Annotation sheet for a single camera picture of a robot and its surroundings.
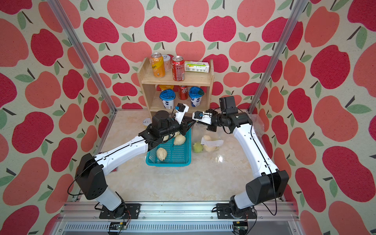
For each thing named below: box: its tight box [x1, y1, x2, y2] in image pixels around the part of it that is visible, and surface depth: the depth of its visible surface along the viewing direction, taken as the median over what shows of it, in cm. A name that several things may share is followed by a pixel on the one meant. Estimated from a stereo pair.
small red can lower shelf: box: [179, 85, 189, 101], surface depth 95 cm
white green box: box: [184, 60, 210, 73], surface depth 81 cm
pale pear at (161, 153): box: [156, 147, 168, 162], surface depth 90 cm
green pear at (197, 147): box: [192, 142, 204, 153], surface depth 94 cm
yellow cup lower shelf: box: [159, 84, 174, 91], surface depth 94 cm
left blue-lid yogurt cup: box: [159, 89, 176, 110], surface depth 89 cm
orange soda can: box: [150, 52, 166, 78], surface depth 74 cm
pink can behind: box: [162, 54, 172, 72], surface depth 82 cm
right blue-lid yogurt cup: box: [188, 86, 205, 108], surface depth 90 cm
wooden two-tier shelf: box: [136, 57, 215, 119], surface depth 80 cm
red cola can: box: [171, 55, 186, 82], surface depth 71 cm
